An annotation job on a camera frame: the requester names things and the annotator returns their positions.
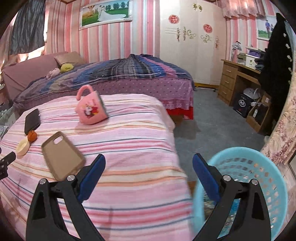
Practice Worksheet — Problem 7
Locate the dark patterned snack wrapper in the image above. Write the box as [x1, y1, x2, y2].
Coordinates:
[203, 193, 240, 238]

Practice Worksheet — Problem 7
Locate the blue plastic trash basket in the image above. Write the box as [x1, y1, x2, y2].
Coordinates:
[192, 147, 288, 240]

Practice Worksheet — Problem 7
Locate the black smartphone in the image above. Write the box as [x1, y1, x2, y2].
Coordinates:
[24, 109, 41, 135]

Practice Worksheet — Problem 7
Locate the brown phone case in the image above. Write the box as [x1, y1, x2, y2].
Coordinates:
[41, 131, 86, 181]

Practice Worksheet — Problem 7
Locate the floral curtain right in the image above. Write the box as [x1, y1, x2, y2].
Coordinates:
[260, 76, 296, 165]

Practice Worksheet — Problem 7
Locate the purple bed with blanket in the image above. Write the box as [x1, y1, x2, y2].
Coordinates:
[1, 52, 194, 120]

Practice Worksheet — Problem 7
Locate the pink cartoon mug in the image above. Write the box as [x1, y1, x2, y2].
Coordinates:
[75, 85, 108, 125]

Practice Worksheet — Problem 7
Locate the pink plush toy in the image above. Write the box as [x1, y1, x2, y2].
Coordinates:
[46, 68, 60, 79]

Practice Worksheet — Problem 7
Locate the wooden desk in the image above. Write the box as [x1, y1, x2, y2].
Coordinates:
[218, 60, 271, 133]

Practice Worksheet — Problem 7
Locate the pink striped bed cover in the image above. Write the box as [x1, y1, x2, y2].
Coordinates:
[1, 94, 193, 240]

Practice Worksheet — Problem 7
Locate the yellow plush toy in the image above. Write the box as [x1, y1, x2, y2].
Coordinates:
[60, 63, 74, 73]

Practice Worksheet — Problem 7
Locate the black box under desk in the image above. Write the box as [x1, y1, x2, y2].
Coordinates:
[233, 93, 253, 118]

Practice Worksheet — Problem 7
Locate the brown pillow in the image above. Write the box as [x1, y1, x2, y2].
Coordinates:
[54, 51, 86, 66]

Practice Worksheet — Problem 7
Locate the dark window cloth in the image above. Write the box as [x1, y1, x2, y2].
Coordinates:
[9, 0, 46, 55]

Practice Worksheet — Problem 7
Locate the black hanging coat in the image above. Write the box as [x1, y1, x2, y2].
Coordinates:
[259, 13, 293, 121]

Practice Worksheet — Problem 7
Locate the white printer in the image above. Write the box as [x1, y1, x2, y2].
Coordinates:
[245, 47, 261, 69]

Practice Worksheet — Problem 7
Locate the framed wedding photo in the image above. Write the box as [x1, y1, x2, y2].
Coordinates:
[79, 1, 133, 30]

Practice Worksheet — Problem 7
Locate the desk lamp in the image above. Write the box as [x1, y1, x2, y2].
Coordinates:
[231, 41, 242, 62]

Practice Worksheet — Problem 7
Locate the small framed photo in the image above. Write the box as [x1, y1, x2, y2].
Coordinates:
[256, 15, 277, 41]

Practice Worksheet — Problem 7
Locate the white wardrobe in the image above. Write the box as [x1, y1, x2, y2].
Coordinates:
[159, 1, 226, 86]

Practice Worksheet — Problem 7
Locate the pink window curtain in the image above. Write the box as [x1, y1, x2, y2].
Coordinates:
[220, 0, 266, 19]

